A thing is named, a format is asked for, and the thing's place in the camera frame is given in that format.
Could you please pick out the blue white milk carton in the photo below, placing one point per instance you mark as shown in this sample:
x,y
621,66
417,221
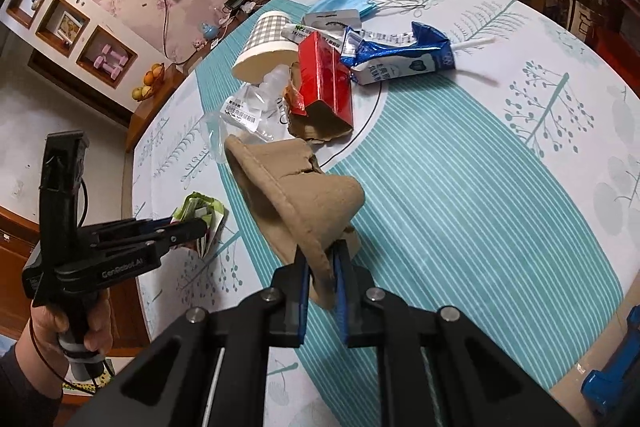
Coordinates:
x,y
400,67

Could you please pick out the white tube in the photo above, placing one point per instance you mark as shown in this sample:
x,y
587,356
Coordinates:
x,y
300,33

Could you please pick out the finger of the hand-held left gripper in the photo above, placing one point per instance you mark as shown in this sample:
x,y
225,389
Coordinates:
x,y
150,244
125,227

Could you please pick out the table with patterned cloth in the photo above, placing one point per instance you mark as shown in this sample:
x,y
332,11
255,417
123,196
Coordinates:
x,y
475,232

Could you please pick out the white card packet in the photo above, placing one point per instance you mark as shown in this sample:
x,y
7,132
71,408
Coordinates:
x,y
330,17

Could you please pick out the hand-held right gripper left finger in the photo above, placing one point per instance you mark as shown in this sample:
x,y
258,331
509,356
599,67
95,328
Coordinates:
x,y
300,302

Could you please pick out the pink dumbbell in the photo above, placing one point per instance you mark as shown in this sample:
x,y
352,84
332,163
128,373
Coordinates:
x,y
114,55
106,68

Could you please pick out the green white packet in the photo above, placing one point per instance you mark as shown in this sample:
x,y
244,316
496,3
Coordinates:
x,y
210,212

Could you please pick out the brown pulp tray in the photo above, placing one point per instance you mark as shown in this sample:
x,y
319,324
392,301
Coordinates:
x,y
300,202

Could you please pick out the checked paper cup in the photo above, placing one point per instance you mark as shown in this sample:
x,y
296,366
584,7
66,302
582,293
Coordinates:
x,y
267,37

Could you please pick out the bowl of fruit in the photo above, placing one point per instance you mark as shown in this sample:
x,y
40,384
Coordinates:
x,y
150,82

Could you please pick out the blue plastic object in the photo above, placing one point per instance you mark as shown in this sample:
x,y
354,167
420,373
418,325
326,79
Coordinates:
x,y
615,377

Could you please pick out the person's left hand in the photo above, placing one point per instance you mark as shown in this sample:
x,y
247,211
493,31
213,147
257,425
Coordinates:
x,y
97,322

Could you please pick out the white straw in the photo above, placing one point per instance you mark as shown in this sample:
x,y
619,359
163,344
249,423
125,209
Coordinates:
x,y
475,44

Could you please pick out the small blue ornament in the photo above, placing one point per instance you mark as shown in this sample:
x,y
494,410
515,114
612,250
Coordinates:
x,y
210,31

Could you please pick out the clear plastic bottle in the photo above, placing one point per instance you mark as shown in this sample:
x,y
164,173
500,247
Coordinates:
x,y
250,107

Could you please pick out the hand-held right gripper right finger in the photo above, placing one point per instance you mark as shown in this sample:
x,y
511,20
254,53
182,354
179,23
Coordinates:
x,y
341,287

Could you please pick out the red carton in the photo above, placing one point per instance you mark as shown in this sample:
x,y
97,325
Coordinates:
x,y
320,77

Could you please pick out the person's left forearm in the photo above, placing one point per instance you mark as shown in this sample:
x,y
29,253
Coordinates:
x,y
25,387

